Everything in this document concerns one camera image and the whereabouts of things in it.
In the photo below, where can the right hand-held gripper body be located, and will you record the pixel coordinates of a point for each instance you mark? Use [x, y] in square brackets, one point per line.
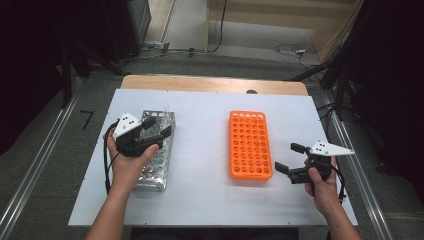
[328, 149]

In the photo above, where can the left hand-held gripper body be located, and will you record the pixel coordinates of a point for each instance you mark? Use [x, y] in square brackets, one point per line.
[126, 125]

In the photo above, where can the clear test tube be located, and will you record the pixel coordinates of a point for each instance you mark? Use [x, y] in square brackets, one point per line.
[165, 110]

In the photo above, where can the metal test tube rack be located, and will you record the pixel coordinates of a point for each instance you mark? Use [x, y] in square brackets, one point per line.
[163, 166]

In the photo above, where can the orange test tube rack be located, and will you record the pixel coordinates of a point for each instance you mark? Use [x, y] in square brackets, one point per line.
[233, 175]

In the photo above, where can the person's right hand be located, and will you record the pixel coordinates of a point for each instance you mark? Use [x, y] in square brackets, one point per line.
[325, 195]

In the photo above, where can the person's left hand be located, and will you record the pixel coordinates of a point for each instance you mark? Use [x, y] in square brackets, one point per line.
[128, 171]

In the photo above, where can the white board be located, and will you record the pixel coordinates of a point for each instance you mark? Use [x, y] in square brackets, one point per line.
[200, 133]

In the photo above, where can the black metal stand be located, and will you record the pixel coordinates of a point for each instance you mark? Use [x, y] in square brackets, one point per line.
[66, 83]
[340, 93]

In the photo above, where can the dark table grommet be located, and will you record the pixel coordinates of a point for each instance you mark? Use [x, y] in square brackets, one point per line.
[251, 91]

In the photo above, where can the dark curtain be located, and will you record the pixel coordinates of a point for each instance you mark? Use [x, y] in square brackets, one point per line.
[26, 66]
[393, 83]

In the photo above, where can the person's dark trousers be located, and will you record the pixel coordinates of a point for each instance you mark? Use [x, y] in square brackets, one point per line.
[213, 234]

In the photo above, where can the dark grey cabinet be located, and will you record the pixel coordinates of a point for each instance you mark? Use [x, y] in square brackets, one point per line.
[133, 26]

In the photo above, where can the beige wooden step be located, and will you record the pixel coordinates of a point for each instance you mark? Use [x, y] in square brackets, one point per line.
[266, 16]

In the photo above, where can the metal floor rail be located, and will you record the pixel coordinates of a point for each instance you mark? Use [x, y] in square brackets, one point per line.
[40, 160]
[366, 196]

